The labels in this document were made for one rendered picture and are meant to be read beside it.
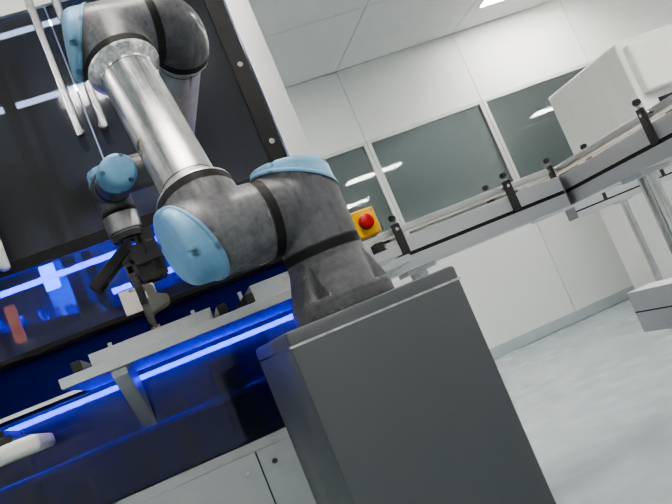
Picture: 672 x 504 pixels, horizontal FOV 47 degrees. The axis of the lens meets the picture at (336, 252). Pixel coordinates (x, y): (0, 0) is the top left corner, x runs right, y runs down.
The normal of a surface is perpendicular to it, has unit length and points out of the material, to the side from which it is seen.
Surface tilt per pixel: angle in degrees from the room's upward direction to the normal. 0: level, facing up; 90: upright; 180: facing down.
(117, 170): 91
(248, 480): 90
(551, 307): 90
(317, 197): 90
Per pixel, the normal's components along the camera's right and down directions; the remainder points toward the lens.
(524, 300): 0.18, -0.18
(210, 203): 0.11, -0.57
